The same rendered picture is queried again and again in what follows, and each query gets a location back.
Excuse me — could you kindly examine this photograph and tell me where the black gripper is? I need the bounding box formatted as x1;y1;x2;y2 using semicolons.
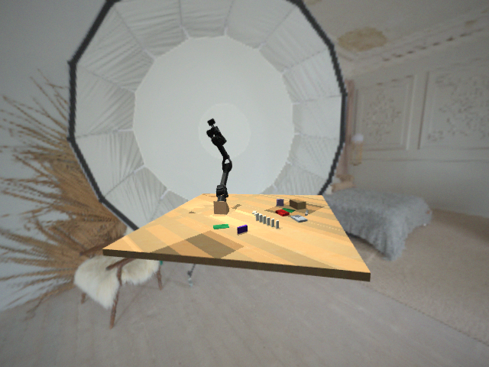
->
207;119;219;133

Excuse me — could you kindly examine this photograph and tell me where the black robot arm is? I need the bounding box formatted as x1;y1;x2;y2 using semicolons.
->
206;128;232;201

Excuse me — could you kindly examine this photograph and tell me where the red flat block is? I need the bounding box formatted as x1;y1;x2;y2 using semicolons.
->
276;209;290;216

